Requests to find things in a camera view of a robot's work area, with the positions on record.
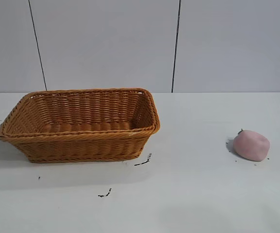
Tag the brown woven wicker basket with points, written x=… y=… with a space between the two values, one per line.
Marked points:
x=81 y=145

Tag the pink round bun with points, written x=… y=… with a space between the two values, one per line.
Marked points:
x=251 y=145

